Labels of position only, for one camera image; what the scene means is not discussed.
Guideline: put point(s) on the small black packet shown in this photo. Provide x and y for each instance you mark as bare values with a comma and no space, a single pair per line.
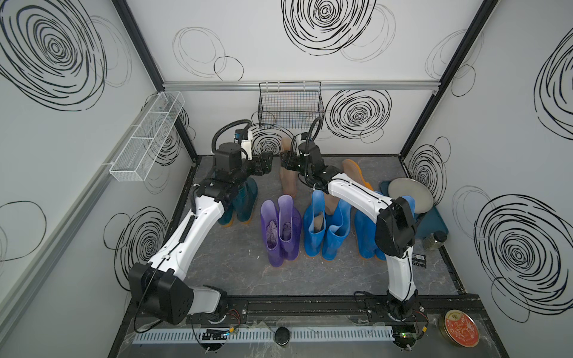
419,260

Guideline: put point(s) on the white slotted cable duct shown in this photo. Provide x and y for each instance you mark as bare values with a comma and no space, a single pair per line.
264,335

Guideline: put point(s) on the dark green rain boot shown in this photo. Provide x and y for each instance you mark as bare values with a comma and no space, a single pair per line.
245,200
228,217

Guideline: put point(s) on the purple rain boot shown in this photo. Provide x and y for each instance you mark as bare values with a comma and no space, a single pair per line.
269,230
289,229

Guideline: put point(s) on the beige rain boot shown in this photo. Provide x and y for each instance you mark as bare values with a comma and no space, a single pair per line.
288,178
353,170

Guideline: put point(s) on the black wire basket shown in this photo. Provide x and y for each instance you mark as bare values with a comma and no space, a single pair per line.
291,105

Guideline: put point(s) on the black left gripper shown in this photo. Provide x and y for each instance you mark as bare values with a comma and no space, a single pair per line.
265,164

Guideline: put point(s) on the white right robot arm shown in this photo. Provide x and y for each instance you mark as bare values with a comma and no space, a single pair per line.
332,180

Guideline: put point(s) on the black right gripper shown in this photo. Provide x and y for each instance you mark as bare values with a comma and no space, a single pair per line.
289,159

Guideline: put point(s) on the grey round plate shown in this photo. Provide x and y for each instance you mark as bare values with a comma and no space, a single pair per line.
421,195

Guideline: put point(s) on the small glass jar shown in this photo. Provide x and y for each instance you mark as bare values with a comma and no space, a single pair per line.
434,241

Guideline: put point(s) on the white wire basket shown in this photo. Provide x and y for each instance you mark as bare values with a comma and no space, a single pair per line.
153,141

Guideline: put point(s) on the blue rain boot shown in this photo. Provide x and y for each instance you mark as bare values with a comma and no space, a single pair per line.
338,227
365,231
395,227
314,224

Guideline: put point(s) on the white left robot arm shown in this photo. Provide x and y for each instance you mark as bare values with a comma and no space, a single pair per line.
157,287

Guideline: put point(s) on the teal square tray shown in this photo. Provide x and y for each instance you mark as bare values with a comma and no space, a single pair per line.
430,223

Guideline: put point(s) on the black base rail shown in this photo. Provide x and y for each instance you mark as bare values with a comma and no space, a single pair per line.
376,308

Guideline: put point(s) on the red round tin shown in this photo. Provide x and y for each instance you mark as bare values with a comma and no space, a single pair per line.
459,329

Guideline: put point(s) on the black round knob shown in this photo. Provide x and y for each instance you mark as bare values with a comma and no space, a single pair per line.
282,336

